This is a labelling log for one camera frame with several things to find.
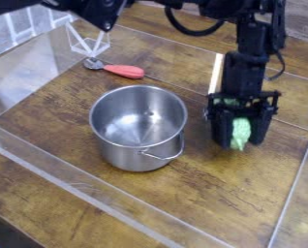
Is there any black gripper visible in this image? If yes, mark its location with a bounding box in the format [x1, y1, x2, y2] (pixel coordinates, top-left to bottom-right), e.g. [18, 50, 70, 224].
[206, 51, 281, 149]

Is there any green bitter gourd toy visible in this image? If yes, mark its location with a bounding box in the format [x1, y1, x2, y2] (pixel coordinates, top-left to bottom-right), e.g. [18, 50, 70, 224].
[213, 97, 252, 152]

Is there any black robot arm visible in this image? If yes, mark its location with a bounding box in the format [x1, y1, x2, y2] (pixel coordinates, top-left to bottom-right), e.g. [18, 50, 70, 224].
[0, 0, 286, 148]

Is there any silver steel pot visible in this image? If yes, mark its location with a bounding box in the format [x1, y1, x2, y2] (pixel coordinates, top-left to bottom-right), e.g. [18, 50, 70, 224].
[89, 85, 188, 172]

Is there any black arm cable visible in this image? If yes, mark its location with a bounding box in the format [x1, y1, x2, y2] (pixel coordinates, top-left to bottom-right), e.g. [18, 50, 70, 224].
[162, 6, 226, 37]

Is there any clear acrylic enclosure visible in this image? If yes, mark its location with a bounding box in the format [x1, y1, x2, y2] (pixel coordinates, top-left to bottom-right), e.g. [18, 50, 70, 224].
[0, 21, 308, 248]

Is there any red handled spoon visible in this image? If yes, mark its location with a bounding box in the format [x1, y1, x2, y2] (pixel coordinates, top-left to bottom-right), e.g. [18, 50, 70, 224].
[82, 58, 145, 78]

